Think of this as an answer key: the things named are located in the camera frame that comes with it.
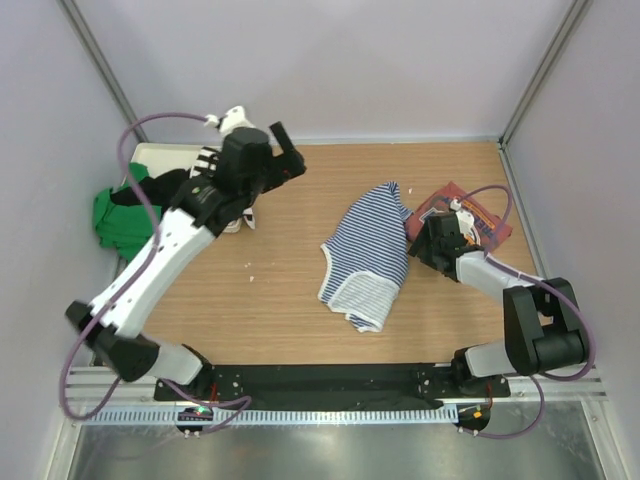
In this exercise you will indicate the slotted cable duct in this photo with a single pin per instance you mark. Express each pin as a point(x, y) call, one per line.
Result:
point(187, 415)

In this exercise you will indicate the blue white striped tank top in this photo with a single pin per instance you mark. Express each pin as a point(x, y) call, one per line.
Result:
point(366, 259)

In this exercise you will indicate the black white striped tank top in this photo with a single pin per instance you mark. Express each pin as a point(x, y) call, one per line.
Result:
point(206, 163)

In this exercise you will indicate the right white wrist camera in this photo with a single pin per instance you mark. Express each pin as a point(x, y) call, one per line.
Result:
point(466, 220)

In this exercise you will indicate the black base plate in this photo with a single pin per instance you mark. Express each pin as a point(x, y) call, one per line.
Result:
point(418, 387)

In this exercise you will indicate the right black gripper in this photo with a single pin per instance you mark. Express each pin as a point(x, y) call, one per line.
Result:
point(424, 254)

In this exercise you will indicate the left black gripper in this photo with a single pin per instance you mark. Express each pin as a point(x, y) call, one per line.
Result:
point(286, 166)

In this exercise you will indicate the aluminium front rail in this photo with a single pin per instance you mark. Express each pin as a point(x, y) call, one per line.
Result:
point(89, 384)

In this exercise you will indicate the green tank top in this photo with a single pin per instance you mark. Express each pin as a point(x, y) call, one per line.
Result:
point(121, 221)

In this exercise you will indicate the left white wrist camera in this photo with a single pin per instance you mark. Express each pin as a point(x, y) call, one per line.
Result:
point(232, 119)

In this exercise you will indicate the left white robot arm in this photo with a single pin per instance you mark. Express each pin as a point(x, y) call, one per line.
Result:
point(112, 324)

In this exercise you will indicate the red tank top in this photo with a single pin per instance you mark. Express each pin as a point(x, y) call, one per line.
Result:
point(484, 231)

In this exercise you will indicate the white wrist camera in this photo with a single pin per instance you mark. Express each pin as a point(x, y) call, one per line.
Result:
point(466, 220)
point(232, 119)

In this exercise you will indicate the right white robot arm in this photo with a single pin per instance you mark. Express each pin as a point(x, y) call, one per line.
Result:
point(542, 325)

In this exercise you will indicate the cream plastic tray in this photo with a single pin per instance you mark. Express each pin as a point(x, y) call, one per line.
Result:
point(160, 158)

